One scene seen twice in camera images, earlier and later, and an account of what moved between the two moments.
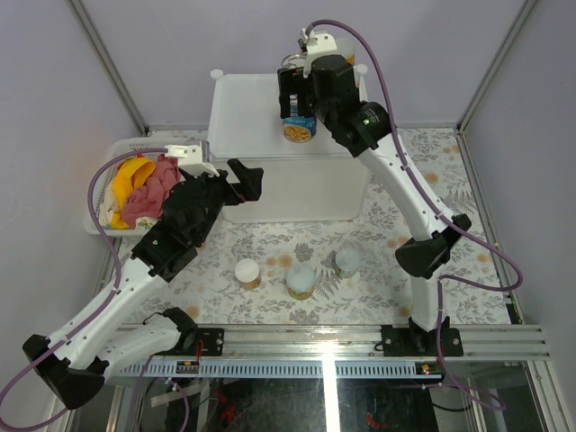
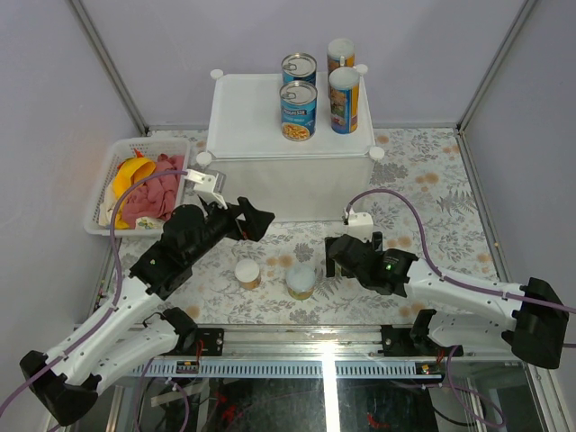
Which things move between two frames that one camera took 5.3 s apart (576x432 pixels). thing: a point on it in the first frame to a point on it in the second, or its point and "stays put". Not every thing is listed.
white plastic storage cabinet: [302, 182] stays put
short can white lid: [247, 274] stays put
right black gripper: [292, 81] to [330, 262]
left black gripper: [249, 188] to [254, 229]
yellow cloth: [130, 175] stays put
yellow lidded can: [301, 281] stays put
